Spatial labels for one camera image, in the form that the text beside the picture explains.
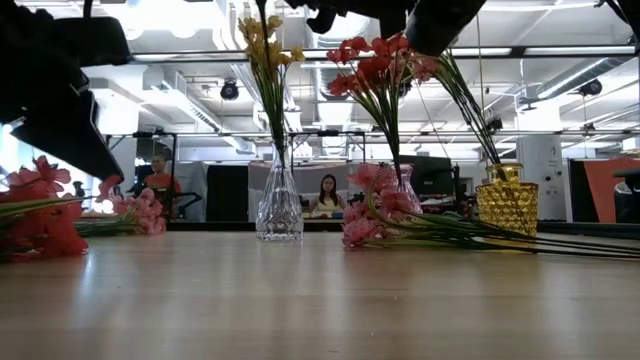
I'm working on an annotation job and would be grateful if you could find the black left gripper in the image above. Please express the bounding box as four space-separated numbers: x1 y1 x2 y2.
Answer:
0 0 133 183

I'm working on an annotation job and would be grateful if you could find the red artificial flower stem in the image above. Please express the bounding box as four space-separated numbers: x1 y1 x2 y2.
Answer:
0 154 125 204
326 33 419 174
0 197 90 264

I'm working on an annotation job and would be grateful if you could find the pink artificial flower stem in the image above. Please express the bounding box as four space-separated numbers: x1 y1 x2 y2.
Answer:
399 47 504 169
341 162 640 261
74 187 169 238

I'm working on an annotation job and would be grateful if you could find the yellow artificial flower stem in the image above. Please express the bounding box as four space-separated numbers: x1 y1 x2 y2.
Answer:
237 0 307 171

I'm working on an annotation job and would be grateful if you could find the pink glass vase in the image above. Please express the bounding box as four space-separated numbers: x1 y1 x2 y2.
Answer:
394 163 424 216

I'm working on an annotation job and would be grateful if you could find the yellow dimpled glass vase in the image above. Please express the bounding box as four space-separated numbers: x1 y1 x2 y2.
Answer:
474 162 540 239

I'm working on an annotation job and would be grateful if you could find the clear ribbed glass vase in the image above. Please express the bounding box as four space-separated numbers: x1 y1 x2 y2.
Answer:
255 144 305 243

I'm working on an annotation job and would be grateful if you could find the person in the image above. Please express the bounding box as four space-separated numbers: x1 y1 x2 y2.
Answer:
308 173 347 217
142 152 184 221

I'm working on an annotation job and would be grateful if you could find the overhead LED light bar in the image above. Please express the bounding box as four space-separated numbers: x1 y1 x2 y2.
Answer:
129 45 640 66

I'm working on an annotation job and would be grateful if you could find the black computer monitor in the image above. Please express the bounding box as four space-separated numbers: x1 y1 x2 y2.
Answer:
399 154 455 197

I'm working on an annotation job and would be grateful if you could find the black partition panel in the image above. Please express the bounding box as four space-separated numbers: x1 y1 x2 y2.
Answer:
206 164 250 223

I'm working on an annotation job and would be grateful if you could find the orange partition panel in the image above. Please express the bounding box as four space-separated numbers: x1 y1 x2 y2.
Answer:
582 158 640 224

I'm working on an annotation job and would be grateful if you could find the black office chair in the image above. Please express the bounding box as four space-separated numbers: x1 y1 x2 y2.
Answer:
613 168 640 224

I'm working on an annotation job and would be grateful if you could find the black metal rack frame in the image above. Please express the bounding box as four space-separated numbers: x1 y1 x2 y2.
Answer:
107 130 180 222

